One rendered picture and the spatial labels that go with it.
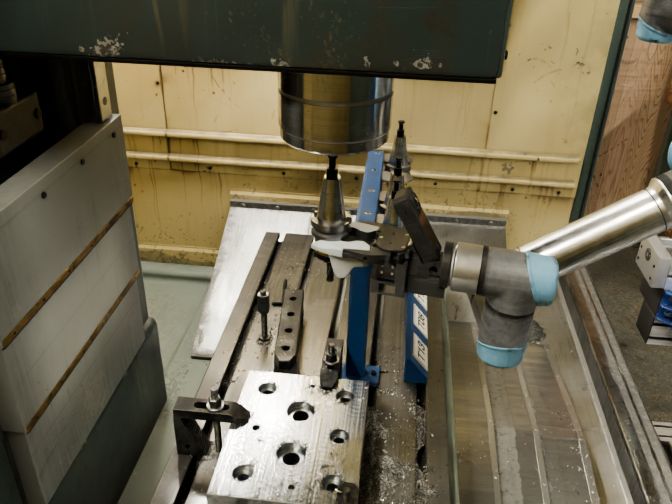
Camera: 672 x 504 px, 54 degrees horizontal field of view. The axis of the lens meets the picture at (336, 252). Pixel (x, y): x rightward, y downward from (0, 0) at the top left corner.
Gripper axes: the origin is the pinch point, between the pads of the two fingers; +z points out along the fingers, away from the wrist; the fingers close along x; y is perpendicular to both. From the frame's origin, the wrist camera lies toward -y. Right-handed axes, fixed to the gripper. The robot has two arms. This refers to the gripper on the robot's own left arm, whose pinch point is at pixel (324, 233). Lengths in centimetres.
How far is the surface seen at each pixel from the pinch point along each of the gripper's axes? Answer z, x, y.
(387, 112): -8.7, -1.7, -21.0
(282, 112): 5.0, -5.0, -20.4
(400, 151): -4, 54, 7
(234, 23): 7.9, -13.5, -33.4
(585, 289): -56, 83, 53
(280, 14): 2.6, -12.8, -34.7
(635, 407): -64, 35, 52
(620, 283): -101, 227, 133
